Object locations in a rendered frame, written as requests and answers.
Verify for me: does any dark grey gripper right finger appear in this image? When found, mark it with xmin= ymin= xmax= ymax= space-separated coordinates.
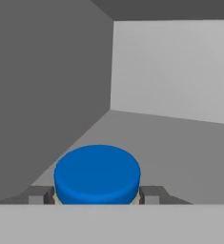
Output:
xmin=138 ymin=186 xmax=193 ymax=206

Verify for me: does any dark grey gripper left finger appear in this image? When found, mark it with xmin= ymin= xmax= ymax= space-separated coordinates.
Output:
xmin=0 ymin=185 xmax=56 ymax=206

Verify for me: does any blue-lidded mayonnaise jar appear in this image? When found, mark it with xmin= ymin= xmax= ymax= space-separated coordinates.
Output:
xmin=51 ymin=144 xmax=142 ymax=206

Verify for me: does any grey fridge interior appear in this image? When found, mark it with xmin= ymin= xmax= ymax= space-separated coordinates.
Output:
xmin=0 ymin=0 xmax=224 ymax=206

